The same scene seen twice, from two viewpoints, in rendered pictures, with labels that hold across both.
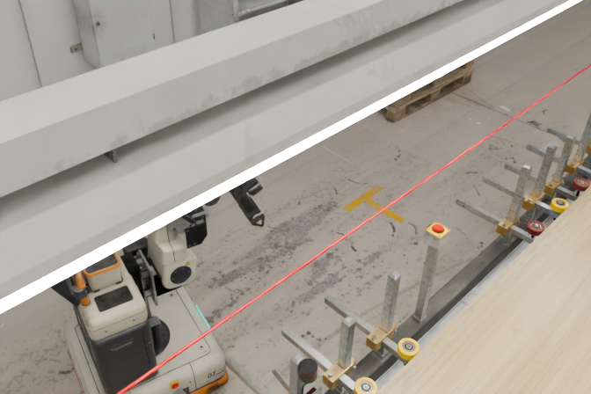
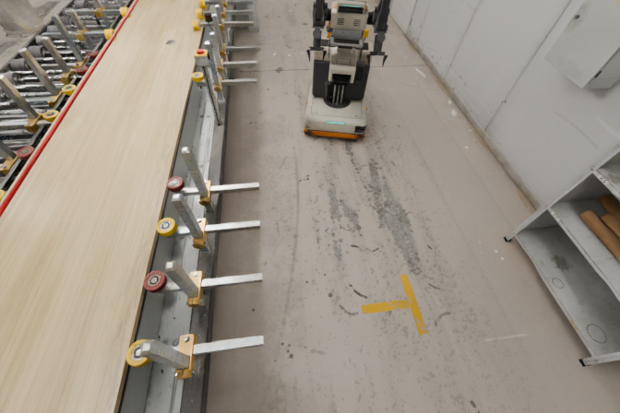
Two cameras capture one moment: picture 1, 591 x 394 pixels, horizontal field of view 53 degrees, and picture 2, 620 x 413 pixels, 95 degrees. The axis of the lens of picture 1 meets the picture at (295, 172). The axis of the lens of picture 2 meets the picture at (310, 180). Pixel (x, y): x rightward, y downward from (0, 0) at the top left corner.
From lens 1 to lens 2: 358 cm
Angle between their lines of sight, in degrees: 81
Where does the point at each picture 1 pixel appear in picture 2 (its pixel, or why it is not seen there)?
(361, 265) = (336, 238)
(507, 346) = (152, 100)
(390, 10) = not seen: outside the picture
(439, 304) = (216, 135)
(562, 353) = (121, 112)
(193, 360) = (312, 108)
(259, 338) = (321, 159)
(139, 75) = not seen: outside the picture
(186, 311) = (340, 116)
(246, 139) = not seen: outside the picture
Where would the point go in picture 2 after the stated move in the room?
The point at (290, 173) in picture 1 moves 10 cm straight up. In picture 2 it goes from (478, 268) to (484, 263)
